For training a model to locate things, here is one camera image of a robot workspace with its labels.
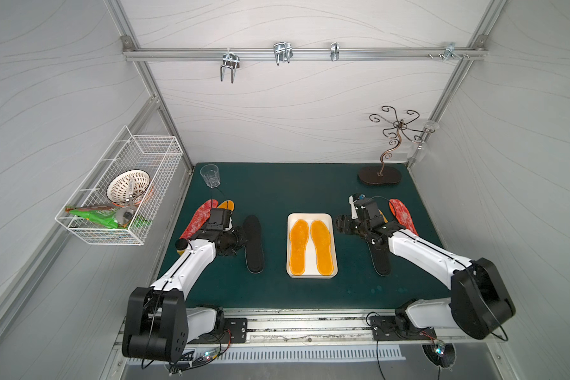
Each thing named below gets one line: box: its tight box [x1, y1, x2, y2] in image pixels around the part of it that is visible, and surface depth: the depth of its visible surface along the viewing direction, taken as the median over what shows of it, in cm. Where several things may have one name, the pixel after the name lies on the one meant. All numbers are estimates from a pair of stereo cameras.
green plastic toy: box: [65, 205, 152, 229], surface depth 56 cm
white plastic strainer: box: [106, 169, 152, 205], surface depth 67 cm
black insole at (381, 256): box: [366, 241, 392, 277], surface depth 88 cm
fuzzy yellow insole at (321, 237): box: [310, 219, 334, 277], surface depth 93 cm
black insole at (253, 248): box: [243, 215, 265, 274], surface depth 88 cm
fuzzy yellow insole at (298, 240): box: [289, 219, 310, 277], surface depth 94 cm
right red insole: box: [388, 198, 419, 236], surface depth 103 cm
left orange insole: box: [216, 199, 235, 212], surface depth 106 cm
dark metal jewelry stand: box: [358, 106, 426, 186], surface depth 107 cm
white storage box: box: [286, 212, 339, 280], surface depth 92 cm
